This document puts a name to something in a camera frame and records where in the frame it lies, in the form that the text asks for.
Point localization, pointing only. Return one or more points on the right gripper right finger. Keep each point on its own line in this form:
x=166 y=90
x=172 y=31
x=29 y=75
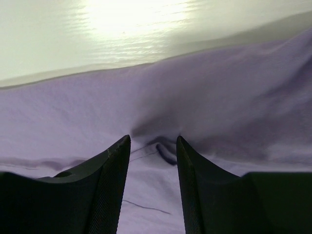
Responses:
x=215 y=201

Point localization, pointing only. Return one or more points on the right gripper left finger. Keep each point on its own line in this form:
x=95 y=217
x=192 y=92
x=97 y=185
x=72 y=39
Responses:
x=85 y=199

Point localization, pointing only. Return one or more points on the purple t shirt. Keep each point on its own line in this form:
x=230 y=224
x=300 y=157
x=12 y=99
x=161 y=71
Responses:
x=246 y=108

